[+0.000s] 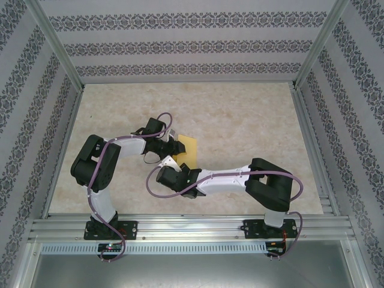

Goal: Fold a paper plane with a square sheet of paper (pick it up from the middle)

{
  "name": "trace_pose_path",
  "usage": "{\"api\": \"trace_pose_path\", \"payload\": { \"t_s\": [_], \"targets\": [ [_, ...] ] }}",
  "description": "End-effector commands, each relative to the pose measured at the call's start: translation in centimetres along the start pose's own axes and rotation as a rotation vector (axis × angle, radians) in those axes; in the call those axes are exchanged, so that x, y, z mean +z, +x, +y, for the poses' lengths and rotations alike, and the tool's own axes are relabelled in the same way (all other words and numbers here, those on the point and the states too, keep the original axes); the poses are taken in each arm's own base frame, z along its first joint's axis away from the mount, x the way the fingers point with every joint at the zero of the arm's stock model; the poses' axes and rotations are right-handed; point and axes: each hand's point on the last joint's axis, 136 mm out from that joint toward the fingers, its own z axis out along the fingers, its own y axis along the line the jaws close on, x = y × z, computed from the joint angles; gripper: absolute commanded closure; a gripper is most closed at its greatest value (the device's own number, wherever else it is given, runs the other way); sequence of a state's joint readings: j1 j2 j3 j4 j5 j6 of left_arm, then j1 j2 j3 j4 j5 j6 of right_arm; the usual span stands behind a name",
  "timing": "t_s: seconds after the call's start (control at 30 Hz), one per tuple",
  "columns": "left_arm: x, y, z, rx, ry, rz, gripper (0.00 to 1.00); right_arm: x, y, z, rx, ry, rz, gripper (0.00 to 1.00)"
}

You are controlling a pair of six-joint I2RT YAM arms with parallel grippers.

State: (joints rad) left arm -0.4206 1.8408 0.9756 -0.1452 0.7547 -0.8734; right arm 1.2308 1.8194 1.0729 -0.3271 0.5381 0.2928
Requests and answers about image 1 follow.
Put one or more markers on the yellow paper sheet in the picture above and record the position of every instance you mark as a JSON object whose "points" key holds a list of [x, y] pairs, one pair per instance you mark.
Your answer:
{"points": [[190, 150]]}

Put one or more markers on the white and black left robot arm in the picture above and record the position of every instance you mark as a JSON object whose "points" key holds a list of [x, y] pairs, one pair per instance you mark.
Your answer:
{"points": [[102, 204]]}

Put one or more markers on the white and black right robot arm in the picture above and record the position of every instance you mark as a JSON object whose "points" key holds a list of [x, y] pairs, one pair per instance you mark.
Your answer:
{"points": [[225, 181]]}

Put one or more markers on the grey metal shelf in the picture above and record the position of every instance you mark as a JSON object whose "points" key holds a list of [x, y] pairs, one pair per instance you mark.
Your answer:
{"points": [[192, 273]]}

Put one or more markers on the circuit board with green light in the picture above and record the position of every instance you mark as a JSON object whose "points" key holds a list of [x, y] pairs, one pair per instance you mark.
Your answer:
{"points": [[109, 247]]}

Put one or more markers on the circuit board with blue light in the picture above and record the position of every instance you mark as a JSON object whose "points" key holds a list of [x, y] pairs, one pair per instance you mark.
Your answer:
{"points": [[274, 246]]}

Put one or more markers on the white left camera bracket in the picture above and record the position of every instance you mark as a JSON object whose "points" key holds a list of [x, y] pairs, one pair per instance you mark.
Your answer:
{"points": [[172, 132]]}

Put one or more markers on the white camera bracket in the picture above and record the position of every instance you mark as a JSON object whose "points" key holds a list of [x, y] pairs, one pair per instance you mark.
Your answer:
{"points": [[172, 132], [171, 163]]}

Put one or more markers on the white right camera bracket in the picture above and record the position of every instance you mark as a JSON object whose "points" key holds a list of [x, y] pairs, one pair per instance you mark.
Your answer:
{"points": [[171, 163]]}

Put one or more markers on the long aluminium mounting rail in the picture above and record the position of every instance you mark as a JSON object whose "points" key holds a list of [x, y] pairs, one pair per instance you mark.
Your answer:
{"points": [[192, 225]]}

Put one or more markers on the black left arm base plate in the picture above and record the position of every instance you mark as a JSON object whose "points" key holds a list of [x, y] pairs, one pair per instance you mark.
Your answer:
{"points": [[130, 229]]}

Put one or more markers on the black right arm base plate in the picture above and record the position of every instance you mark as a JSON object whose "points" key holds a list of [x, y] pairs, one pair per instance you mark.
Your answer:
{"points": [[250, 229]]}

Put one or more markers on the aluminium side rail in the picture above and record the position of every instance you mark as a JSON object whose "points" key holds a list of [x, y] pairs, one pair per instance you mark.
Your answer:
{"points": [[64, 144], [306, 120]]}

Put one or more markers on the aluminium frame post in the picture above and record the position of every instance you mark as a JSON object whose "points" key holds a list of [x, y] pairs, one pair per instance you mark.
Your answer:
{"points": [[57, 45], [318, 45]]}

